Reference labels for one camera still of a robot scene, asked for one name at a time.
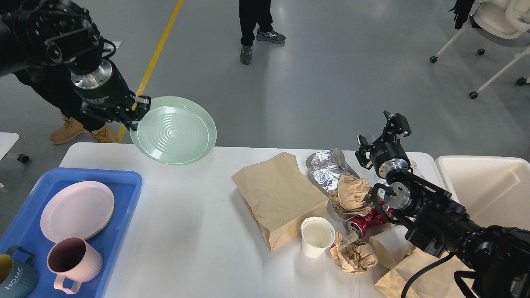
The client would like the person in tan boots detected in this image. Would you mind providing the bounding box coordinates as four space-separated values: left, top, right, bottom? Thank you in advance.
13 66 117 145

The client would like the pink plate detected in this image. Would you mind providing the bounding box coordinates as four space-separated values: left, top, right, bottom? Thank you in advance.
40 181 114 243

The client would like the pink mug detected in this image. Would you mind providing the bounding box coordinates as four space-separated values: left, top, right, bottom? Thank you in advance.
47 236 104 295

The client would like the white side table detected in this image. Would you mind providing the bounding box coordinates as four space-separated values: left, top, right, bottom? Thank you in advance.
0 132 30 163

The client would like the brown paper bag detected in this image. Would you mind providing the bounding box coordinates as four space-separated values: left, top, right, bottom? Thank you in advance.
231 152 329 251
375 248 470 298

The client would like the blue plastic tray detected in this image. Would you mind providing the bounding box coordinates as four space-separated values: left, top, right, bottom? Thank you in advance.
0 168 142 298

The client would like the crumpled aluminium foil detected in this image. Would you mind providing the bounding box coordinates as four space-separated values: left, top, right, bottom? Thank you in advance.
306 148 360 195

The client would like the person in grey sneakers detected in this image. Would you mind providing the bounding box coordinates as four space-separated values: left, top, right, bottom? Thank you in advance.
238 0 286 65

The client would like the crushed red can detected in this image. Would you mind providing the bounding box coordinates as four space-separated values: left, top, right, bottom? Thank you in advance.
343 207 388 238

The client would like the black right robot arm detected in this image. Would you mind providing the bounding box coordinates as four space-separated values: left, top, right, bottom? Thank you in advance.
355 111 530 298

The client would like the crumpled brown paper lower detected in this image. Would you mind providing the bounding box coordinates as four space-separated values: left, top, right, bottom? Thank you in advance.
330 232 378 274

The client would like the white plastic bin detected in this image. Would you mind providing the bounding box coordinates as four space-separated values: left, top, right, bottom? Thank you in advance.
436 155 530 230

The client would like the crumpled brown paper upper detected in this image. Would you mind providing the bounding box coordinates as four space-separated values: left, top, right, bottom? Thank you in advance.
328 173 372 216

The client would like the blue-grey HOME mug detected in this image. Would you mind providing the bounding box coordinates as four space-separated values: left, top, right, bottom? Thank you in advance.
0 245 39 298

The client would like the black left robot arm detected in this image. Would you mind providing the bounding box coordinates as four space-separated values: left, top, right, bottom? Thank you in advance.
1 0 151 131

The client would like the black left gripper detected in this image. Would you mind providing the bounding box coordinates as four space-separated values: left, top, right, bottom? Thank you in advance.
70 59 152 130

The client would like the brown paper bag lower right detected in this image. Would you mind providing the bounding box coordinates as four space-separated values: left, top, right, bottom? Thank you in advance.
375 248 470 298

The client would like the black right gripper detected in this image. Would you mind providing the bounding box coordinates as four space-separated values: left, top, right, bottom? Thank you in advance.
355 110 412 179

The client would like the green plate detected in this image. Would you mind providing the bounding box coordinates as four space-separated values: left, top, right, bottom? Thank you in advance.
130 96 217 165

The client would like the white paper cup upright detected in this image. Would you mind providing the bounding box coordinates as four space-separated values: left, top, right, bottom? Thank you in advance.
300 216 335 258

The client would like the crumpled brown paper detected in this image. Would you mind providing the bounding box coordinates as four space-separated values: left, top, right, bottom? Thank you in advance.
328 173 372 216
330 232 378 274

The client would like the white office chair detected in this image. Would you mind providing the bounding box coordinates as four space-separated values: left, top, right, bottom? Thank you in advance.
429 0 530 99

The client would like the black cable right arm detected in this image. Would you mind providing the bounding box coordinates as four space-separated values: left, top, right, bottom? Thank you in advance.
400 253 454 298

